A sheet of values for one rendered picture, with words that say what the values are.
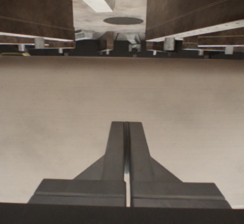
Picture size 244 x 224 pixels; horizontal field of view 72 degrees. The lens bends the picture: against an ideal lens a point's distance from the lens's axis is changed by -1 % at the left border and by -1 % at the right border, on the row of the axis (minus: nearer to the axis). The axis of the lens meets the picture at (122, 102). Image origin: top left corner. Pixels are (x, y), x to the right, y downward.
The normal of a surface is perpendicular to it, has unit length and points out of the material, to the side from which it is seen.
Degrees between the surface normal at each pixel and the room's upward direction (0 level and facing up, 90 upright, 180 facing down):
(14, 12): 90
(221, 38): 90
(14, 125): 90
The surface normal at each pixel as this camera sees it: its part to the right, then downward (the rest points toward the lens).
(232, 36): -0.51, 0.21
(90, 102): -0.03, 0.25
